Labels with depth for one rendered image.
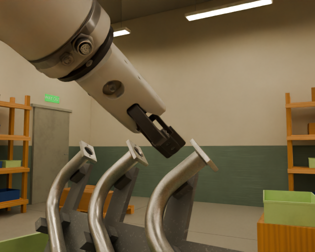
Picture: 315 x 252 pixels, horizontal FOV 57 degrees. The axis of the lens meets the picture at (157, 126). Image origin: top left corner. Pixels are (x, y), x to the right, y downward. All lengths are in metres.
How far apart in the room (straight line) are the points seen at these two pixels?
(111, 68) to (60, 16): 0.06
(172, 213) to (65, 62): 0.34
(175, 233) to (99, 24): 0.36
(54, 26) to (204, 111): 6.50
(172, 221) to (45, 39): 0.37
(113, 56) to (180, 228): 0.33
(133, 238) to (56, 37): 0.42
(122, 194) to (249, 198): 5.94
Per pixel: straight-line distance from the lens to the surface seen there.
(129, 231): 0.59
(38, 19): 0.25
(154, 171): 7.16
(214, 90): 6.72
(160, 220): 0.49
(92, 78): 0.27
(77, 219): 0.72
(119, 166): 0.60
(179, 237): 0.51
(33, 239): 0.86
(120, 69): 0.28
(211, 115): 6.65
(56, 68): 0.27
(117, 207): 0.63
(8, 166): 5.87
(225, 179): 6.56
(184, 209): 0.52
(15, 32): 0.26
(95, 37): 0.27
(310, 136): 5.71
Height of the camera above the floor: 1.18
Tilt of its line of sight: 5 degrees up
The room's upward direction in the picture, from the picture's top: straight up
